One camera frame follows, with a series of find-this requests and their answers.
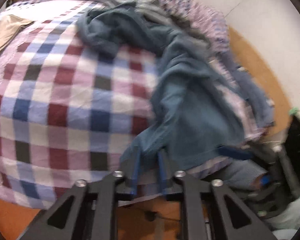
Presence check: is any plaid bed sheet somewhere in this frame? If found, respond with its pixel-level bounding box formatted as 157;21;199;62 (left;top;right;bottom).
0;0;157;209

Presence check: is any dark blue plush pillow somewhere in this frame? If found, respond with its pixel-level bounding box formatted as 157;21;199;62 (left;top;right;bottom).
217;51;275;128

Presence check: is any plaid folded quilt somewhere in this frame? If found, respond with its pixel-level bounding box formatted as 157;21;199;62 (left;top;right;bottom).
22;0;231;55

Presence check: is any person right hand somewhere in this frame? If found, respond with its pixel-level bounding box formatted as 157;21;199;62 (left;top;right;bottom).
254;174;267;190

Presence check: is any tan brown garment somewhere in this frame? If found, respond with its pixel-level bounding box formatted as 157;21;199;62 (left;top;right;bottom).
0;15;34;53

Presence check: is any dark teal sweater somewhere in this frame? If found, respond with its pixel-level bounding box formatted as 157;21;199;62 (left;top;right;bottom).
76;3;245;171

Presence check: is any wooden headboard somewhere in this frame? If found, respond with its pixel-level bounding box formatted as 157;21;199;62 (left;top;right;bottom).
229;27;291;138

